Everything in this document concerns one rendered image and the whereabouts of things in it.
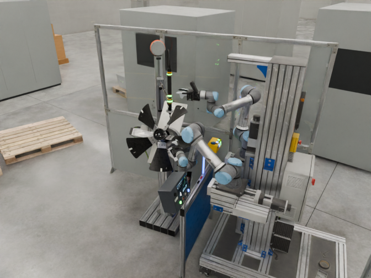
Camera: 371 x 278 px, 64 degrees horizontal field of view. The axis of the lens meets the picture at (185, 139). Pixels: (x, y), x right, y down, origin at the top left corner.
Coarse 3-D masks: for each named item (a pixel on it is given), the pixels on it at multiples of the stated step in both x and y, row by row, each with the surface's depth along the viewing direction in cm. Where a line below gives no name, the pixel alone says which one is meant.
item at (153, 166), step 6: (156, 150) 284; (162, 150) 286; (156, 156) 282; (162, 156) 284; (168, 156) 288; (156, 162) 281; (162, 162) 283; (168, 162) 286; (150, 168) 279; (156, 168) 280; (162, 168) 282; (168, 168) 283
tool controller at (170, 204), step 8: (176, 176) 221; (184, 176) 222; (168, 184) 213; (176, 184) 211; (184, 184) 222; (160, 192) 208; (168, 192) 204; (176, 192) 210; (184, 192) 221; (168, 200) 208; (176, 200) 210; (184, 200) 221; (168, 208) 212; (176, 208) 209
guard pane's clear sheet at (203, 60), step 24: (120, 48) 348; (144, 48) 336; (168, 48) 325; (192, 48) 315; (216, 48) 305; (264, 48) 287; (288, 48) 279; (312, 48) 271; (120, 72) 363; (144, 72) 350; (192, 72) 327; (216, 72) 316; (240, 72) 306; (312, 72) 280; (120, 96) 379; (144, 96) 365; (240, 96) 318; (312, 96) 290; (192, 120) 354; (216, 120) 341; (312, 120) 300
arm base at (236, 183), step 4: (240, 176) 242; (232, 180) 240; (236, 180) 240; (240, 180) 243; (228, 184) 242; (232, 184) 240; (236, 184) 242; (240, 184) 243; (232, 188) 241; (236, 188) 241
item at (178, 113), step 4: (176, 108) 298; (180, 108) 292; (184, 108) 288; (176, 112) 293; (180, 112) 288; (184, 112) 284; (172, 116) 294; (176, 116) 287; (180, 116) 284; (172, 120) 287; (168, 124) 288
